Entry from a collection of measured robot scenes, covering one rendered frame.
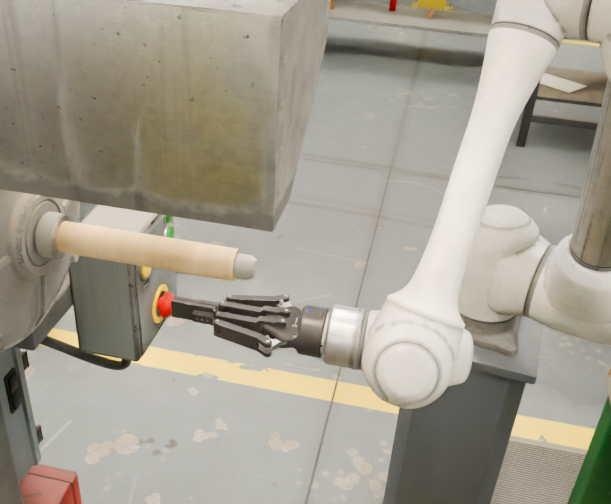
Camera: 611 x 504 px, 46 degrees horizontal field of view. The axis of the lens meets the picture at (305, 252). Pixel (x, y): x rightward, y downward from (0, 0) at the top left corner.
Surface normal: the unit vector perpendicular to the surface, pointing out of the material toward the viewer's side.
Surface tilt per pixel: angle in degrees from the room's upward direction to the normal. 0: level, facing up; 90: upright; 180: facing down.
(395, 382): 64
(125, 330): 90
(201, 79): 90
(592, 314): 103
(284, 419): 0
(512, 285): 84
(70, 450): 0
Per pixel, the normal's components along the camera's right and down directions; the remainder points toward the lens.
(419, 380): -0.20, 0.13
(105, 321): -0.21, 0.51
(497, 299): -0.44, 0.57
